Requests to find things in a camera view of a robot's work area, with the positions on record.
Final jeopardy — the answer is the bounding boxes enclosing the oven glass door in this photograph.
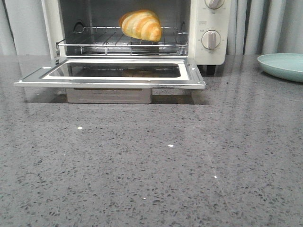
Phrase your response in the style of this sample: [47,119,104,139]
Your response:
[14,57,206,89]

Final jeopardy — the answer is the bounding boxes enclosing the light green plate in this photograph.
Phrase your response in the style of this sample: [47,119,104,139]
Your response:
[257,53,303,83]

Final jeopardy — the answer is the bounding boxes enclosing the cream oven knob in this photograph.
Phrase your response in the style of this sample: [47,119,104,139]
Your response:
[205,0,224,9]
[201,30,221,50]

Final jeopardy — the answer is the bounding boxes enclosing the cream toaster oven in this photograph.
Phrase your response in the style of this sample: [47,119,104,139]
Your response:
[41,0,232,76]

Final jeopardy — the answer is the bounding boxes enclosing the golden bread roll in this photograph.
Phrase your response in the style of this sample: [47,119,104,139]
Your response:
[119,9,162,42]

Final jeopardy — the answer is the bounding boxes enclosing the metal oven wire rack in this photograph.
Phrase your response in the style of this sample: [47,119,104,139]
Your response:
[56,26,189,56]

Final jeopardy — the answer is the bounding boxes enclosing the lower cream oven knob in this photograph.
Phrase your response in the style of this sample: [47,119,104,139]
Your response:
[201,30,221,50]

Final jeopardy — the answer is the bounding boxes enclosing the upper cream oven knob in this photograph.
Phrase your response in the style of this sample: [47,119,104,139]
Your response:
[205,0,224,9]

